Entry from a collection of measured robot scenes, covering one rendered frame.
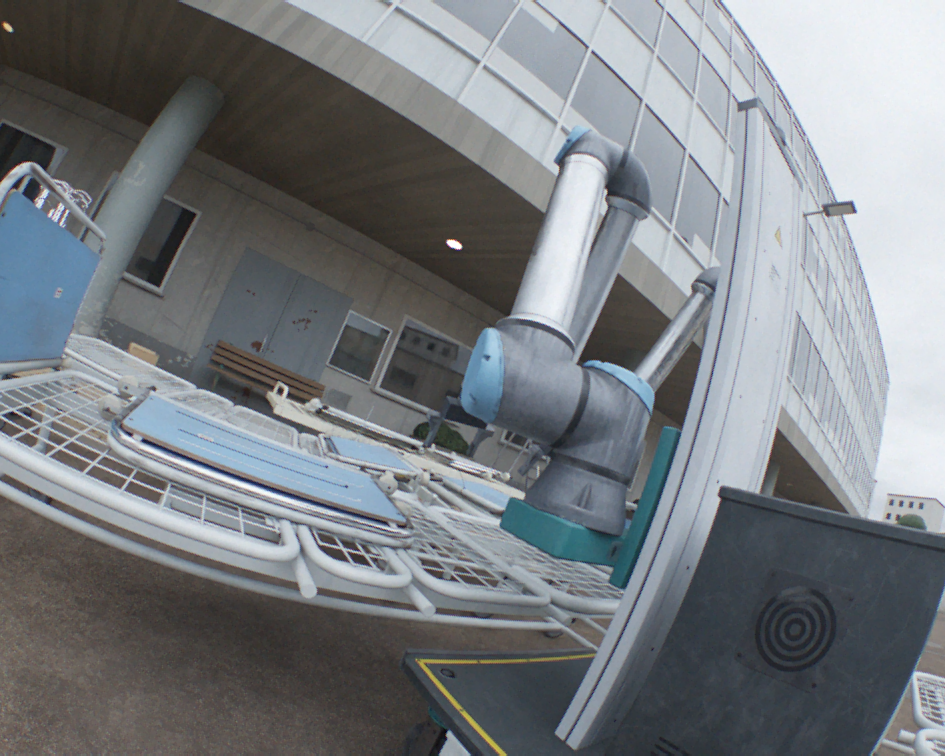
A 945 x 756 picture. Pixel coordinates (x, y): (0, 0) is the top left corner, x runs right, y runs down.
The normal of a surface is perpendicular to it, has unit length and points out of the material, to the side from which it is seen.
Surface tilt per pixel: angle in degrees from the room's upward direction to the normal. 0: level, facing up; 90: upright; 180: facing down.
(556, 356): 81
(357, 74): 90
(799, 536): 90
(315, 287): 90
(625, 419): 90
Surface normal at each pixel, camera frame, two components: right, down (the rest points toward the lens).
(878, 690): -0.77, -0.37
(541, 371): 0.29, -0.25
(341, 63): 0.51, 0.06
